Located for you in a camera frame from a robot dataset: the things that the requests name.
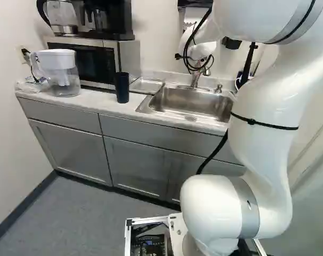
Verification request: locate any white water filter pitcher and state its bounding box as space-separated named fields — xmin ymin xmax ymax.
xmin=29 ymin=49 xmax=81 ymax=98

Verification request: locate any clear plastic bag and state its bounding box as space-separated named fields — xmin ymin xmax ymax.
xmin=15 ymin=75 xmax=52 ymax=94

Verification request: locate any stainless steel sink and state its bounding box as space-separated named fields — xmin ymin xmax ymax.
xmin=135 ymin=81 xmax=236 ymax=124

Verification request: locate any metal tray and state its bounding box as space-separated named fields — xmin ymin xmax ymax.
xmin=128 ymin=77 xmax=166 ymax=94

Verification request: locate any stainless steel microwave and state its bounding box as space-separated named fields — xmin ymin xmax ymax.
xmin=46 ymin=37 xmax=141 ymax=91

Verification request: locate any glass electric kettle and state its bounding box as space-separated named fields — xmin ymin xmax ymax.
xmin=36 ymin=0 xmax=80 ymax=37

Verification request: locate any black tall cup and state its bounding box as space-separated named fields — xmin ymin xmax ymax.
xmin=116 ymin=71 xmax=130 ymax=104

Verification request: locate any black coffee maker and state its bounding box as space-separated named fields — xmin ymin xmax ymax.
xmin=76 ymin=0 xmax=135 ymax=41

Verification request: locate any grey kitchen counter with cabinets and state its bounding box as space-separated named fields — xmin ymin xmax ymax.
xmin=14 ymin=69 xmax=247 ymax=205

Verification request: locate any chrome tap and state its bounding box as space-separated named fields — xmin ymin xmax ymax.
xmin=190 ymin=59 xmax=212 ymax=89

